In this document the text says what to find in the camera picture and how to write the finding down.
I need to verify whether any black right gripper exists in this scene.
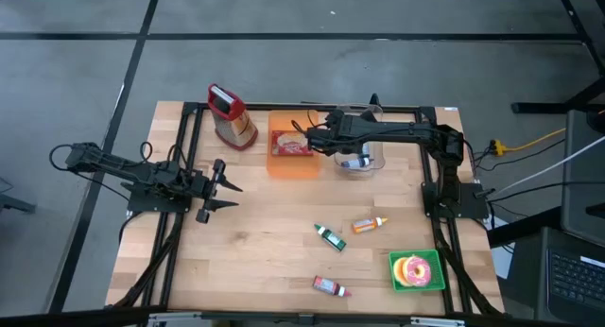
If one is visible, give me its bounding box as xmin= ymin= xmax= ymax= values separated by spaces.
xmin=305 ymin=108 xmax=354 ymax=155

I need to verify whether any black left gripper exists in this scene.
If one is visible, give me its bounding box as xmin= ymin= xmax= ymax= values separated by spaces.
xmin=191 ymin=159 xmax=244 ymax=224

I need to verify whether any red snack packet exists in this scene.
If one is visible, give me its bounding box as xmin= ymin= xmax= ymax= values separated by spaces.
xmin=270 ymin=129 xmax=315 ymax=158

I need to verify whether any orange translucent plastic bin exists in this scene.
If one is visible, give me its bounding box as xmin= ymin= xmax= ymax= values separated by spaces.
xmin=266 ymin=109 xmax=322 ymax=181

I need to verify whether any blue paint bottle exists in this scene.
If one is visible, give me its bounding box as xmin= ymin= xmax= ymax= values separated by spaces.
xmin=340 ymin=156 xmax=374 ymax=171

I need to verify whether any orange paint bottle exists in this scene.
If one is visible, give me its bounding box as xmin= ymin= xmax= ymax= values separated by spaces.
xmin=351 ymin=215 xmax=389 ymax=234

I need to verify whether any green paint bottle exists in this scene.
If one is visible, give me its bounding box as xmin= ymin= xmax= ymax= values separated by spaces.
xmin=314 ymin=223 xmax=348 ymax=252

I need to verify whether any red paint bottle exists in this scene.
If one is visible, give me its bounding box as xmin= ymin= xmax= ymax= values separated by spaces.
xmin=312 ymin=276 xmax=353 ymax=298

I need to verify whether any pink frosted toy donut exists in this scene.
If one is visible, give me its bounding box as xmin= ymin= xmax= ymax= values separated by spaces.
xmin=402 ymin=254 xmax=433 ymax=288

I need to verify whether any clear plastic bin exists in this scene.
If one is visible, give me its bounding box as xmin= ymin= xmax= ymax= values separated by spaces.
xmin=333 ymin=102 xmax=388 ymax=181

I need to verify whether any red metal box grater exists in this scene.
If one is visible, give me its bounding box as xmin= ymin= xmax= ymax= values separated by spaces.
xmin=206 ymin=83 xmax=260 ymax=152

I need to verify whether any green plastic basket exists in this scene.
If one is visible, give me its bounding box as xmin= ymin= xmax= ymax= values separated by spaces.
xmin=388 ymin=249 xmax=446 ymax=294

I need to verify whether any black crossbar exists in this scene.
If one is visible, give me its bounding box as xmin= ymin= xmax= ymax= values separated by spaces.
xmin=0 ymin=305 xmax=605 ymax=327

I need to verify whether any grey stand foot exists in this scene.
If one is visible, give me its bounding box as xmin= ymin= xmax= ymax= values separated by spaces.
xmin=0 ymin=178 xmax=38 ymax=214

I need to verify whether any black desk beam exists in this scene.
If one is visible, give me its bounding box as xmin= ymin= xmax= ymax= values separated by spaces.
xmin=486 ymin=207 xmax=563 ymax=249

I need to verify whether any black metal stand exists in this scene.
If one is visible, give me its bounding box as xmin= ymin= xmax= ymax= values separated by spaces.
xmin=511 ymin=0 xmax=605 ymax=114

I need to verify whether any dark grey computer case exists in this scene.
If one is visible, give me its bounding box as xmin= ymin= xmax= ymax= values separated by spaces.
xmin=561 ymin=110 xmax=605 ymax=248

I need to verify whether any black laptop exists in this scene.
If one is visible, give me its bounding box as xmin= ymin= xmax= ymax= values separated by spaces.
xmin=504 ymin=226 xmax=605 ymax=327

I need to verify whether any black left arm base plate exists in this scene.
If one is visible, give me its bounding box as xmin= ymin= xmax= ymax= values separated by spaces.
xmin=121 ymin=181 xmax=193 ymax=214

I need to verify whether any black aluminium table frame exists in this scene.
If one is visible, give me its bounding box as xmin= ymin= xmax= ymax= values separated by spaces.
xmin=106 ymin=101 xmax=505 ymax=318

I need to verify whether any silver metal bracket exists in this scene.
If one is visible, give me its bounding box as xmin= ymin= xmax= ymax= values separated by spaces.
xmin=146 ymin=311 xmax=209 ymax=327
xmin=409 ymin=316 xmax=467 ymax=327

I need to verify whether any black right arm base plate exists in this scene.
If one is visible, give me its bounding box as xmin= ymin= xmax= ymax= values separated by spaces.
xmin=422 ymin=181 xmax=490 ymax=219

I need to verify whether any yellow extension cable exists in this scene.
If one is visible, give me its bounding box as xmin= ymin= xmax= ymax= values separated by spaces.
xmin=489 ymin=127 xmax=567 ymax=157

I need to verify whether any black cable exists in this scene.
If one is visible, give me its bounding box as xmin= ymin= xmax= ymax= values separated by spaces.
xmin=486 ymin=180 xmax=605 ymax=204

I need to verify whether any white cable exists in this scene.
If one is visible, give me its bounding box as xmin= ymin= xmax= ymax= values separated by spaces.
xmin=491 ymin=135 xmax=605 ymax=196

